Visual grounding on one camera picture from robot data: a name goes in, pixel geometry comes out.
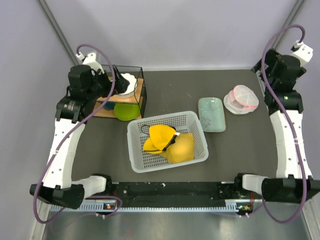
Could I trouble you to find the light green divided tray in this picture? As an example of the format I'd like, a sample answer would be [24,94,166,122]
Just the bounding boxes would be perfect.
[198,97,226,133]

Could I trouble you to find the black wire wooden shelf rack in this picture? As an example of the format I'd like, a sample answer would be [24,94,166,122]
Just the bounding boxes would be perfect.
[94,65,147,120]

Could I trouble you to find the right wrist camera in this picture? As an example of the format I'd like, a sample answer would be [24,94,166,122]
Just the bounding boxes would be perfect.
[290,40,313,67]

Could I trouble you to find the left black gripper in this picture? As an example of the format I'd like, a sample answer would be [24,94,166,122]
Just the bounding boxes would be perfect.
[85,64,129,102]

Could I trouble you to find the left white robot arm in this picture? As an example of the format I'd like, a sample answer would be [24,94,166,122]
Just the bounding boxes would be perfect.
[29,64,126,209]

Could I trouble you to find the grey slotted cable duct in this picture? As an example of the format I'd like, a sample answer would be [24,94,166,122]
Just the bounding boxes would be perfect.
[49,201,256,213]

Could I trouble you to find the lime green plate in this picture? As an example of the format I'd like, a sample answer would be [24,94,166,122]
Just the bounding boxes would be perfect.
[113,102,140,121]

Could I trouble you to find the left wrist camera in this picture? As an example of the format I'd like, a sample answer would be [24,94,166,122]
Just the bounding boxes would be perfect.
[75,51,105,74]

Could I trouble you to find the blue bowl on lower shelf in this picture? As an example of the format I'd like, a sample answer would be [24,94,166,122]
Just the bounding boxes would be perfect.
[104,102,116,111]

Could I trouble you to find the yellow bra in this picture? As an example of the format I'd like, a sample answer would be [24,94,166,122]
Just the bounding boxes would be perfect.
[142,124,195,164]

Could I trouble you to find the white plastic perforated basket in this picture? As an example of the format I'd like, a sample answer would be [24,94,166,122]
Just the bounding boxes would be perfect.
[127,111,209,173]

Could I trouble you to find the white scalloped bowl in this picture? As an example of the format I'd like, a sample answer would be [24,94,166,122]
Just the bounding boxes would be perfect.
[118,73,138,99]

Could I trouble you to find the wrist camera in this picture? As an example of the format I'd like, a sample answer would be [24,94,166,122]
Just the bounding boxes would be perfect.
[75,51,105,74]
[290,40,313,67]

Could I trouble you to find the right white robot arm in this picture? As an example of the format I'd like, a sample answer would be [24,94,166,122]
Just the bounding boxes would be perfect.
[233,48,320,204]

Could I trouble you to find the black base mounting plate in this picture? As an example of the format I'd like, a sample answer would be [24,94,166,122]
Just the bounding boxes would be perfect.
[105,182,251,207]

